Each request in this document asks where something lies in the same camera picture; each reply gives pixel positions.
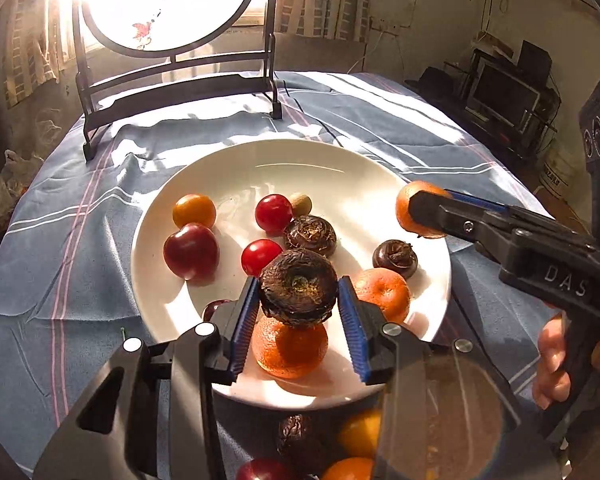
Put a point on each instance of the small mandarin orange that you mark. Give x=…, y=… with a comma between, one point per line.
x=382, y=294
x=360, y=432
x=347, y=470
x=404, y=210

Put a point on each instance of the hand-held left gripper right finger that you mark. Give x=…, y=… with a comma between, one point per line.
x=352, y=330

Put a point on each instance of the white round plate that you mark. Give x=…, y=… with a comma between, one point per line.
x=230, y=175

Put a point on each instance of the computer monitor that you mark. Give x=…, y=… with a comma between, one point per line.
x=502, y=95

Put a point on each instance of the red plum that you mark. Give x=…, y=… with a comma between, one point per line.
x=190, y=258
x=262, y=471

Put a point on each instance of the large mandarin orange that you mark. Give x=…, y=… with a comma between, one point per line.
x=290, y=355

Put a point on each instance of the clear plastic bags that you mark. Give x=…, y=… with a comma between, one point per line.
x=10, y=180

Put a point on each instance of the yellow tomato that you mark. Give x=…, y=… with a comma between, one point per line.
x=194, y=211

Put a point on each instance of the red cherry tomato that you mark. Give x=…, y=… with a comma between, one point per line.
x=261, y=257
x=273, y=213

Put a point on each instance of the black speaker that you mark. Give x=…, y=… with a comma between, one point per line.
x=535, y=62

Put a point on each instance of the small tan longan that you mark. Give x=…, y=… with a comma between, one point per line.
x=300, y=203

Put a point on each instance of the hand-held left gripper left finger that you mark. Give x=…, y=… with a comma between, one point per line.
x=247, y=320

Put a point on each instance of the blue striped tablecloth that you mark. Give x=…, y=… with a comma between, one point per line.
x=80, y=260

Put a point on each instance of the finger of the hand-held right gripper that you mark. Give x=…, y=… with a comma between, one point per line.
x=475, y=202
x=445, y=215

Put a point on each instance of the white bucket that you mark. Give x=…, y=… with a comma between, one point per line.
x=555, y=175

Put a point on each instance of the round embroidery screen on stand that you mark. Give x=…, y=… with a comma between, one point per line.
x=175, y=10

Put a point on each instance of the person's right hand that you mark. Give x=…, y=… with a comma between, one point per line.
x=550, y=360

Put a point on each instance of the dark red cherry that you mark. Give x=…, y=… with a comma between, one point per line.
x=215, y=308

